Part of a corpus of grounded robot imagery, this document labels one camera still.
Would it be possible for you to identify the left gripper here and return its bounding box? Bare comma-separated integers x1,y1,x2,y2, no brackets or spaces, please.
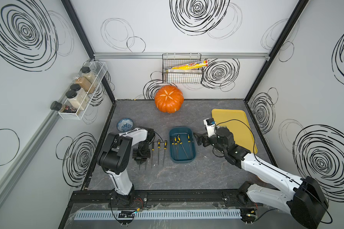
133,143,151,163

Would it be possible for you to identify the teal plastic storage box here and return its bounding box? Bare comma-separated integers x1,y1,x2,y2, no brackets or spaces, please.
169,127,196,164

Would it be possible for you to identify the black yellow file tool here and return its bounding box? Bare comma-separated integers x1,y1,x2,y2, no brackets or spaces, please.
162,140,168,167

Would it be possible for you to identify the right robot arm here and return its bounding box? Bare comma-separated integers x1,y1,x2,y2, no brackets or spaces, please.
194,126,329,229

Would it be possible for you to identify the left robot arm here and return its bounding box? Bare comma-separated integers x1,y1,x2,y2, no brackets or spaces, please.
97,127,155,197

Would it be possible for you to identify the blue white patterned bowl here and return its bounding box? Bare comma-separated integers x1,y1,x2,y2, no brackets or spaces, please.
116,118,134,132

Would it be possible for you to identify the yellow plastic tray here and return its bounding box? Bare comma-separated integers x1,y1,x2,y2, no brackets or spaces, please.
212,109,258,154

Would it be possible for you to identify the orange pumpkin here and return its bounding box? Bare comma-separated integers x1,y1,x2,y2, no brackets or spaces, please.
154,85,184,114

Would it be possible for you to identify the yellow snack package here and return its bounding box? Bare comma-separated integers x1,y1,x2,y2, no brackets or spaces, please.
169,60,208,70

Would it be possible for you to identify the spice jar cream powder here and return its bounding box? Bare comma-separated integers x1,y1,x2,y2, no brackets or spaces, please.
66,90,87,111

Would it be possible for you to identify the spice jar brown powder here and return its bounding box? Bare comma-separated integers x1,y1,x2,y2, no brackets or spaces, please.
73,75,95,94

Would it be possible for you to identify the spice jar white powder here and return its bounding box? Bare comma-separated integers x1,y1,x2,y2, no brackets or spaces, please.
70,84,89,103

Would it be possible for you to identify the small dark spice bottle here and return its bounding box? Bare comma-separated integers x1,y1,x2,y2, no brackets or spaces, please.
50,101,77,114

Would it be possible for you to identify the spice jar beige powder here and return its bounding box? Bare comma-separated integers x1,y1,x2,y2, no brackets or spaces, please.
80,66,97,86

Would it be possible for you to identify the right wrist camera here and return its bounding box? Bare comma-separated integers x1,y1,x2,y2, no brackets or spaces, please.
203,117,216,137

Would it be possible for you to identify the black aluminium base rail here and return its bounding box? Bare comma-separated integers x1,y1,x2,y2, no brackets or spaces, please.
70,188,300,207

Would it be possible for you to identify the black wire wall basket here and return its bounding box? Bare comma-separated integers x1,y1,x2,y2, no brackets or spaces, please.
162,53,203,84

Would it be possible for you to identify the grey slotted cable duct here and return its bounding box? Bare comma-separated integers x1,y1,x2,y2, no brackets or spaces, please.
74,209,242,220

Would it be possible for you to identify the clear acrylic wall shelf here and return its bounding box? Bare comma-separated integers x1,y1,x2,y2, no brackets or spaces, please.
58,61,108,125

